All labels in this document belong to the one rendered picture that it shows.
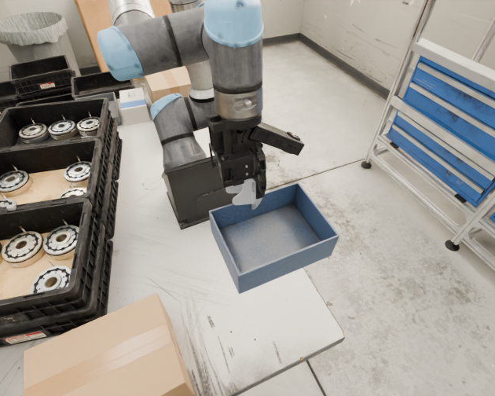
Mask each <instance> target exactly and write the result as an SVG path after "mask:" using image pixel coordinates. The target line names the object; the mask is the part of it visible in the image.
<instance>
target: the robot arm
mask: <svg viewBox="0 0 495 396"><path fill-rule="evenodd" d="M168 2H169V3H170V8H171V11H172V14H168V15H164V16H158V17H155V14H154V12H153V10H152V6H151V3H150V1H149V0H108V7H109V12H110V17H111V22H112V26H110V27H109V28H108V29H104V30H102V31H99V32H98V33H97V42H98V45H99V48H100V51H101V54H102V57H103V58H104V62H105V63H106V65H107V67H108V70H109V71H110V73H111V74H112V76H113V77H114V78H115V79H117V80H119V81H126V80H130V79H142V78H143V76H147V75H152V74H156V73H158V72H164V71H167V70H171V69H174V68H180V67H184V66H186V67H187V71H188V73H189V79H190V82H191V86H190V87H189V96H188V97H183V96H182V95H181V94H179V93H175V94H170V95H167V96H165V97H162V98H160V99H159V100H158V101H156V102H155V103H153V104H152V106H151V108H150V112H151V114H152V121H153V122H154V124H155V127H156V131H157V134H158V136H159V140H160V143H161V145H162V148H163V169H164V170H166V169H169V168H172V167H176V166H180V165H182V164H186V163H191V162H193V161H197V160H201V159H204V158H207V155H206V153H205V152H204V150H203V149H202V148H201V147H200V145H199V143H198V142H197V140H196V138H195V135H194V133H193V132H194V131H198V130H202V129H205V128H208V130H209V136H210V142H211V143H208V144H209V149H210V155H211V165H212V167H218V169H219V175H220V178H219V179H220V181H221V182H222V184H223V188H225V190H226V192H227V193H239V194H237V195H236V196H235V197H233V204H234V205H245V204H251V209H252V210H254V209H255V208H256V207H257V206H258V205H259V204H260V203H261V201H262V198H263V197H264V195H265V192H266V157H265V153H264V152H263V150H262V147H263V144H266V145H270V146H272V147H274V148H277V149H280V150H283V151H284V152H286V153H288V154H294V155H297V156H298V155H299V153H300V152H301V151H302V149H303V147H304V145H305V144H304V143H303V142H302V141H301V138H300V137H299V136H297V135H296V134H293V133H292V132H289V131H288V132H286V131H283V130H281V129H278V128H276V127H274V126H270V125H269V124H267V123H264V122H262V109H263V85H262V35H263V29H264V28H263V22H262V8H261V2H260V1H259V0H207V1H205V2H203V0H168ZM262 143H263V144H262ZM212 152H213V153H214V155H215V157H216V159H217V160H215V161H213V156H212Z"/></svg>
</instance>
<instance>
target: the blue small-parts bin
mask: <svg viewBox="0 0 495 396"><path fill-rule="evenodd" d="M209 216H210V222H211V232H212V234H213V236H214V239H215V241H216V244H217V245H218V248H219V251H220V252H221V254H222V257H223V259H224V261H225V264H226V266H227V269H228V271H229V273H230V276H231V277H232V279H233V283H234V284H235V286H236V289H237V291H238V293H239V294H241V293H244V292H246V291H249V290H251V289H253V288H256V287H258V286H260V285H262V284H265V283H268V282H270V281H273V280H275V279H277V278H279V277H282V276H284V275H286V274H289V273H292V272H294V271H296V270H299V269H302V268H303V267H305V266H308V265H310V264H313V263H315V262H318V261H320V260H322V259H326V258H327V257H329V256H331V255H332V252H333V251H334V248H335V246H336V243H337V241H338V239H339V234H338V233H337V231H336V230H335V228H334V227H333V226H332V224H331V223H330V222H329V220H328V219H327V218H326V217H325V216H324V214H323V213H322V212H321V210H320V209H319V208H318V206H317V205H316V204H315V203H314V202H313V200H312V199H311V198H310V196H309V195H308V194H307V192H306V191H305V189H304V188H303V187H302V186H301V185H300V184H299V182H296V183H293V184H290V185H286V186H283V187H280V188H278V189H274V190H271V191H269V192H265V195H264V197H263V198H262V201H261V203H260V204H259V205H258V206H257V207H256V208H255V209H254V210H252V209H251V204H245V205H234V204H233V203H231V204H228V205H225V206H223V207H219V208H216V209H214V210H211V211H209Z"/></svg>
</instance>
